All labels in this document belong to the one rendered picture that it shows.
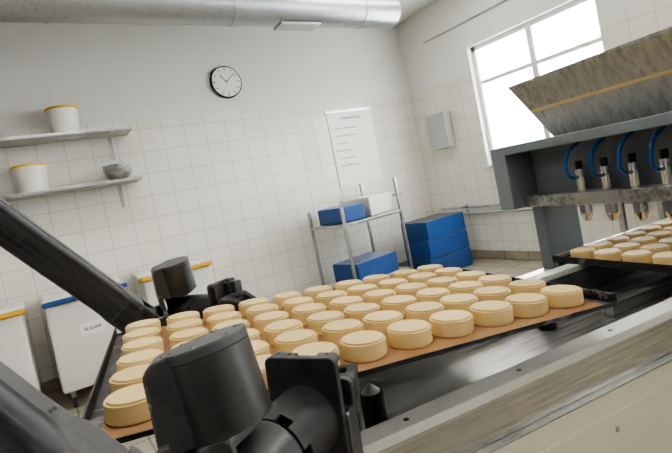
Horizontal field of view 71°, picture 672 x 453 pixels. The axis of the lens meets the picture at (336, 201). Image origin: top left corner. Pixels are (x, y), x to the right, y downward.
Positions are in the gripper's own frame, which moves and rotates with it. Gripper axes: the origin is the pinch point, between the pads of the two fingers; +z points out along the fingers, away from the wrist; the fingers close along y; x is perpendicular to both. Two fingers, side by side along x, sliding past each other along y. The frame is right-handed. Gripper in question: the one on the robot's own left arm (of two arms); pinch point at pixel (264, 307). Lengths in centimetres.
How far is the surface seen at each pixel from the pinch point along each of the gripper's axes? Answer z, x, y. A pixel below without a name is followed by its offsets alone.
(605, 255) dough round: 57, -41, 3
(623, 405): 52, -1, 15
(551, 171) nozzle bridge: 49, -58, -15
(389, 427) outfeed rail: 28.1, 21.4, 8.0
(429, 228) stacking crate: -66, -419, 35
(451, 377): 29.9, -3.4, 13.1
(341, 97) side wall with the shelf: -149, -436, -124
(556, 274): 47, -38, 6
